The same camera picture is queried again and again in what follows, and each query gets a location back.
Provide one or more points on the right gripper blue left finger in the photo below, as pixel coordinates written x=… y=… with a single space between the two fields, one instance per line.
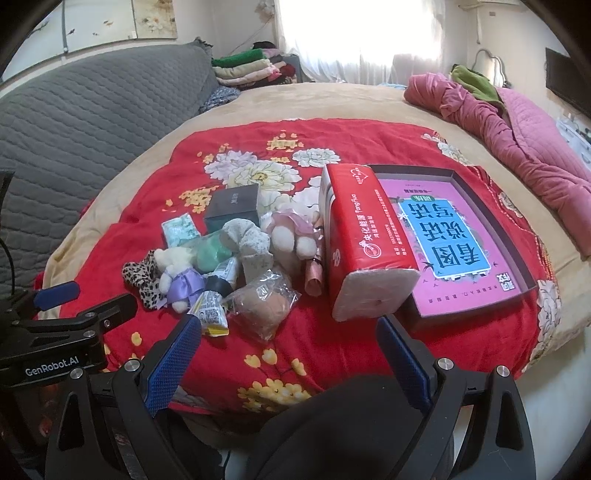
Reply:
x=142 y=388

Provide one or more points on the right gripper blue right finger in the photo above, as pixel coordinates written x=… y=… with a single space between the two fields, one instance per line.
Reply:
x=474 y=424

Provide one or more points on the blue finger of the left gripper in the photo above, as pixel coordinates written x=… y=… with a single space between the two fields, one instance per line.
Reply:
x=107 y=315
x=55 y=296

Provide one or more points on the leopard print scrunchie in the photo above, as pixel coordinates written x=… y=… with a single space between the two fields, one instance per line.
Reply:
x=144 y=277

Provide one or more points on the white bear purple bow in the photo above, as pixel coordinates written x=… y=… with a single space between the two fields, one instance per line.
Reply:
x=180 y=284

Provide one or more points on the yellow white snack pouch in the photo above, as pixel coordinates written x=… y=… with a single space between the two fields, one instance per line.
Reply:
x=209 y=309

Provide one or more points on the mint green tissue packet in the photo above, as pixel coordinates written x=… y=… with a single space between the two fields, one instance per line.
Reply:
x=179 y=230

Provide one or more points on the bagged beige sponge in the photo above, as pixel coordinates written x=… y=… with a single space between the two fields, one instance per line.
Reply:
x=262 y=305

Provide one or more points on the white floral scrunchie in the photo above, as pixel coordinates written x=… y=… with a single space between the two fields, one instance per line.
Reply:
x=250 y=244

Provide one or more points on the red tissue pack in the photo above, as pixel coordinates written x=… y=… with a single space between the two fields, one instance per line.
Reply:
x=371 y=268

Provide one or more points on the red floral blanket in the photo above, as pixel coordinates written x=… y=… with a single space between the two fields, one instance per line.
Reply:
x=311 y=352

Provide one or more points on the dark trousers knee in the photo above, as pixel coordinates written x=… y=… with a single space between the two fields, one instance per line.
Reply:
x=356 y=430

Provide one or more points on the grey quilted headboard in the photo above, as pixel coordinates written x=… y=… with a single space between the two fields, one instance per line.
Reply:
x=66 y=133

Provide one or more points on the dark grey small box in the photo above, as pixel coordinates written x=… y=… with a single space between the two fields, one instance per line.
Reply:
x=230 y=203

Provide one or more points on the pink and blue book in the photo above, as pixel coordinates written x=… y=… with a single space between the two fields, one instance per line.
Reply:
x=464 y=268

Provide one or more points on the dark shallow box tray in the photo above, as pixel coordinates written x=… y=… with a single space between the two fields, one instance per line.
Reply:
x=408 y=310

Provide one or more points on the stack of folded blankets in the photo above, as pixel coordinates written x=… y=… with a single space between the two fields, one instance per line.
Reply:
x=263 y=65

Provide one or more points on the pink quilted duvet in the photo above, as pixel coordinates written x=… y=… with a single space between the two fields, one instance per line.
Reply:
x=525 y=140

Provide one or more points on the beige bed sheet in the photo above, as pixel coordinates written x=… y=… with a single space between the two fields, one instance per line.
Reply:
x=330 y=101

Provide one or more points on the green cloth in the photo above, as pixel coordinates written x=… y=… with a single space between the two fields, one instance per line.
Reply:
x=478 y=85

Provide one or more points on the white window curtain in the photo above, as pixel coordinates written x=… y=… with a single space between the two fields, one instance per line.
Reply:
x=362 y=42

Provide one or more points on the wall painting panels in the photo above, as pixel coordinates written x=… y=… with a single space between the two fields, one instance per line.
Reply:
x=75 y=25

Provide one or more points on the black wall television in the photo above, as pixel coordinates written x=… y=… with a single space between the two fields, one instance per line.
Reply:
x=565 y=81

